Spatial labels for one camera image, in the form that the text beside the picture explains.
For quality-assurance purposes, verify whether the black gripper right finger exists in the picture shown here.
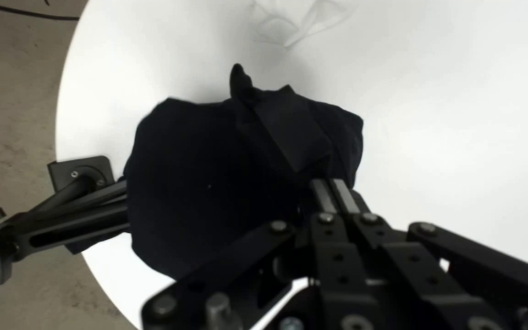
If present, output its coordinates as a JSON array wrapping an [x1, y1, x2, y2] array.
[[336, 178, 528, 330]]

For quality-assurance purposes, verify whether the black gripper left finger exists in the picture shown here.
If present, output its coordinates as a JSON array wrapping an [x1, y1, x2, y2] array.
[[175, 178, 377, 330]]

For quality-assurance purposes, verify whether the black t-shirt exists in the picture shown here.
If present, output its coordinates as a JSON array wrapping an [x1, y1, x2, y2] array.
[[122, 62, 366, 282]]

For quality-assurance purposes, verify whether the white plastic bag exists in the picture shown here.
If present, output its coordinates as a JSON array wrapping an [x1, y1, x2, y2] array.
[[248, 0, 364, 50]]

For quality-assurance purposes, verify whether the black camera stand pole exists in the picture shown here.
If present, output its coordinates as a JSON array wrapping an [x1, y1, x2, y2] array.
[[0, 154, 133, 293]]

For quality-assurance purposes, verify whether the thin black cable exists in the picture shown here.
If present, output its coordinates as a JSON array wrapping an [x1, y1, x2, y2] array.
[[0, 0, 89, 24]]

